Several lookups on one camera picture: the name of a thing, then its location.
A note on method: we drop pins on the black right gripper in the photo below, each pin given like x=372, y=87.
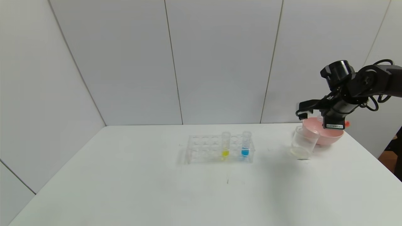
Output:
x=334, y=123

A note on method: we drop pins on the test tube with yellow pigment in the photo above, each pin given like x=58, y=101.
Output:
x=225, y=153

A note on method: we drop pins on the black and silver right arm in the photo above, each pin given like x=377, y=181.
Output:
x=377, y=78

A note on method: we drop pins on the clear glass beaker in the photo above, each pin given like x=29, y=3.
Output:
x=301, y=147

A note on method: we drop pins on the test tube with blue pigment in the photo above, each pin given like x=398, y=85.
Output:
x=245, y=152

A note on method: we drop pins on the clear plastic test tube rack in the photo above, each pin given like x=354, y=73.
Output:
x=207, y=153

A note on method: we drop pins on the pink bowl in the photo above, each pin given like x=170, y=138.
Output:
x=329, y=138

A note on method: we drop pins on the black furniture frame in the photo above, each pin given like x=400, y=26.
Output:
x=398, y=157

